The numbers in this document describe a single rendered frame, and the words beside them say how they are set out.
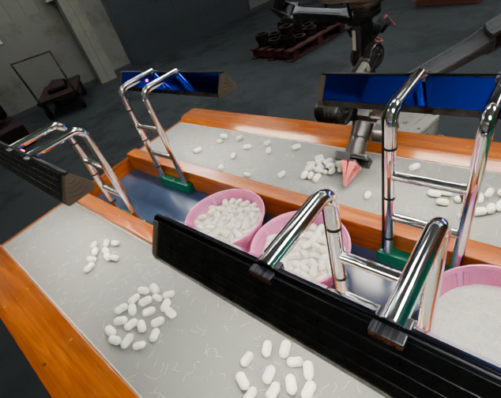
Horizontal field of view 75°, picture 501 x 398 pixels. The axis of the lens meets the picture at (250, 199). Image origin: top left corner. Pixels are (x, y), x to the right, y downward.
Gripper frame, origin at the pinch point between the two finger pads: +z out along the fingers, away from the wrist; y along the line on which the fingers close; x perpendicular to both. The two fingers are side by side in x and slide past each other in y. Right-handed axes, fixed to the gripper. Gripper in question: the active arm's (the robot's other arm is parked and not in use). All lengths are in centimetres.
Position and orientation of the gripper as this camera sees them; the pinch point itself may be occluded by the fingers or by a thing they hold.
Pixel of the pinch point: (345, 183)
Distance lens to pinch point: 105.5
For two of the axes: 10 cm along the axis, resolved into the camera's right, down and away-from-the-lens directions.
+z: -2.9, 9.6, -0.3
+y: 7.7, 2.2, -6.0
